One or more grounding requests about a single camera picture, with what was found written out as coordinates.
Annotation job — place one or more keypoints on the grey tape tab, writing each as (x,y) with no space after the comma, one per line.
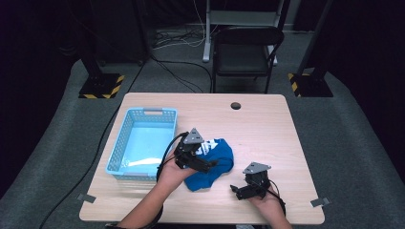
(320,202)
(86,198)

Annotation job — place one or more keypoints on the black folding chair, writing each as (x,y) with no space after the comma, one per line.
(243,57)

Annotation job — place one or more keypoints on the person's left hand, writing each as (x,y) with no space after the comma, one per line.
(172,176)

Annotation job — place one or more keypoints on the light blue plastic basket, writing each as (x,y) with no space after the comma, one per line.
(143,143)

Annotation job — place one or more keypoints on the blue garment with white print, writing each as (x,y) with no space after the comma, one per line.
(223,156)

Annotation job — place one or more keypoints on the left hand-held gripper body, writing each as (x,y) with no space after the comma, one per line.
(186,152)

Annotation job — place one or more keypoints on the black stand with striped base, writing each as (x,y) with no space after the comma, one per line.
(100,84)
(313,84)

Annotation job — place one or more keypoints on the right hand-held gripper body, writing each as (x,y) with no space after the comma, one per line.
(258,178)

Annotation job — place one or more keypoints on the person's right hand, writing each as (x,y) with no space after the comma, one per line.
(269,205)

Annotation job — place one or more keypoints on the white metal stand frame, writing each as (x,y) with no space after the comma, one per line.
(207,47)

